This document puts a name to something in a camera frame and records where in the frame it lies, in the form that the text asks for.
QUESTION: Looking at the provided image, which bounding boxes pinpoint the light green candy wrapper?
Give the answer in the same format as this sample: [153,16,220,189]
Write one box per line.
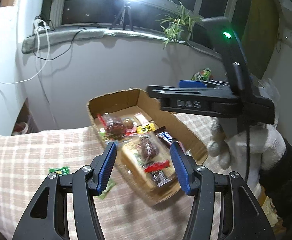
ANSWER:
[99,178,117,199]

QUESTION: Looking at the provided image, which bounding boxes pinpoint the red clear snack packet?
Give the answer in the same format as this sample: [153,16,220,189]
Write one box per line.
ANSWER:
[97,113,126,139]

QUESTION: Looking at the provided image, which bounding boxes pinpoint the right white gloved hand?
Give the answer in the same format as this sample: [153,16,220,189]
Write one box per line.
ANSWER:
[207,77,287,201]

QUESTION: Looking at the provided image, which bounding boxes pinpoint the cardboard box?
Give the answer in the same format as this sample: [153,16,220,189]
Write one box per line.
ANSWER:
[87,88,207,206]

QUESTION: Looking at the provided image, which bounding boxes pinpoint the large bread package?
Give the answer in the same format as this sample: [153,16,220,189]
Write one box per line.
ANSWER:
[120,133,176,192]

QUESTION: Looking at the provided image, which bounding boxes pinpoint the dark candy red-end packet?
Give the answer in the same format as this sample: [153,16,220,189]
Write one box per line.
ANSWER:
[138,134,173,188]

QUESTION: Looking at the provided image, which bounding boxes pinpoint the small Snickers in box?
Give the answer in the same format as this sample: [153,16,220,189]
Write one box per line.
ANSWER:
[154,126,177,148]

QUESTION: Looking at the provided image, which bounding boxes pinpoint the yellow candy in box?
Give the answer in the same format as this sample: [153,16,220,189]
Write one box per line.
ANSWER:
[136,123,156,134]

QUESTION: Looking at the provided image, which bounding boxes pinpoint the potted spider plant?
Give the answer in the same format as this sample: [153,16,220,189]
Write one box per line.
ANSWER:
[155,0,203,49]

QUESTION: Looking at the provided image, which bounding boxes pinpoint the plaid pink tablecloth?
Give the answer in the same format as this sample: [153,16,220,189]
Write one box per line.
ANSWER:
[0,126,222,239]

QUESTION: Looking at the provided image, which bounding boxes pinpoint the tripod with lamp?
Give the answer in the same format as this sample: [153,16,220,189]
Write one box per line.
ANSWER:
[110,2,134,31]

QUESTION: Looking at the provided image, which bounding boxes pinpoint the grey windowsill cloth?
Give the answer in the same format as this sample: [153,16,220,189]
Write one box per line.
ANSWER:
[21,28,221,60]

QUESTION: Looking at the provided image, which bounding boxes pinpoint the power strip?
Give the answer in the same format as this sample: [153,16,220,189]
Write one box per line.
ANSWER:
[33,18,50,33]

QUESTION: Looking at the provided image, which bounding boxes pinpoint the black cable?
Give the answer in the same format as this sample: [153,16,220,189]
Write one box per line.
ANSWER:
[32,27,87,62]

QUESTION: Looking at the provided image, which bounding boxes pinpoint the white cable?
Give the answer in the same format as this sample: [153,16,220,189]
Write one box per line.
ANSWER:
[0,22,52,85]

